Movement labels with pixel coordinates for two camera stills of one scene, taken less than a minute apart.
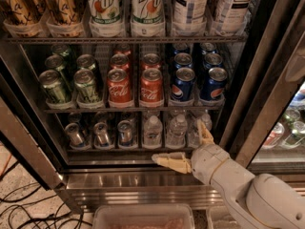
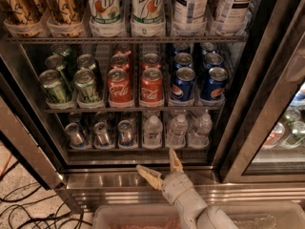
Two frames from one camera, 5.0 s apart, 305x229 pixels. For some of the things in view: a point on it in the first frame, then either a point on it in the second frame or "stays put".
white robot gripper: [206, 161] → [173, 184]
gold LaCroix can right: [65, 4] stays put
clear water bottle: [152, 134] stays put
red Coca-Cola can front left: [120, 92] stays put
